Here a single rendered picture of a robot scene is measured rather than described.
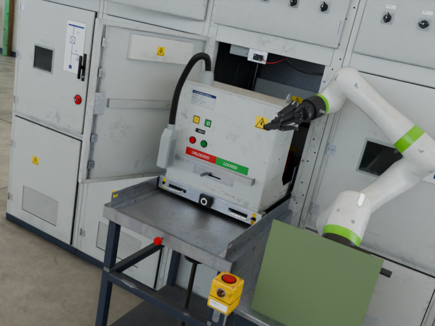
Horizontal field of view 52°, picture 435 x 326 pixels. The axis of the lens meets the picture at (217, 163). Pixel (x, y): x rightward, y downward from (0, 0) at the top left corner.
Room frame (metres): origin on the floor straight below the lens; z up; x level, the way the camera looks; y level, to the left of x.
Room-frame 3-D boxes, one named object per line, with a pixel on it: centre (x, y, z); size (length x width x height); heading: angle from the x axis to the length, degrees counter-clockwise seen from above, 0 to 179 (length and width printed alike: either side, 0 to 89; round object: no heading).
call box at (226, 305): (1.27, -0.11, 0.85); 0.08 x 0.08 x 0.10; 65
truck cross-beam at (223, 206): (1.92, 0.00, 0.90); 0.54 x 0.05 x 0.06; 64
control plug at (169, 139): (1.93, 0.23, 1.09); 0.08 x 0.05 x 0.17; 154
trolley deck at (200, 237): (1.91, 0.01, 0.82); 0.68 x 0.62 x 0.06; 155
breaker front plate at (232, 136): (1.90, 0.01, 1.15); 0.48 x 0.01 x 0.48; 64
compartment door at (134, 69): (2.16, 0.40, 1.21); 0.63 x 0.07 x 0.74; 135
